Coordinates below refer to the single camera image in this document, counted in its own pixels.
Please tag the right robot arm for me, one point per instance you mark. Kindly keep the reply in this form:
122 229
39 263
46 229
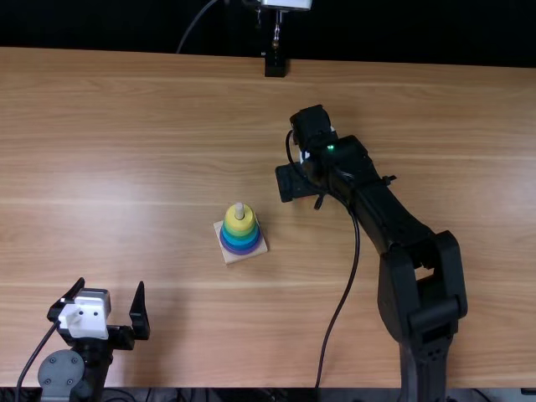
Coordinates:
419 293

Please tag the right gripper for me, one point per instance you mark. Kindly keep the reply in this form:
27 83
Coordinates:
312 121

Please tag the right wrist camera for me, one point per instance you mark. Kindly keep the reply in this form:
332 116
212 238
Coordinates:
305 156

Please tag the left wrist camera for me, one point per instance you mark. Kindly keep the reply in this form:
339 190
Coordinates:
86 320

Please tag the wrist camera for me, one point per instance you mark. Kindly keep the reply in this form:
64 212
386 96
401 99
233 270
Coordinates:
305 156
86 320

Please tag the wooden peg base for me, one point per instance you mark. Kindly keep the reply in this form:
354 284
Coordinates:
259 250

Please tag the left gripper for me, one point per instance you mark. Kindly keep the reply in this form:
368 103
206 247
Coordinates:
121 338

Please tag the black clamp stand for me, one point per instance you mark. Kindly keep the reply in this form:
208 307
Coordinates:
276 67

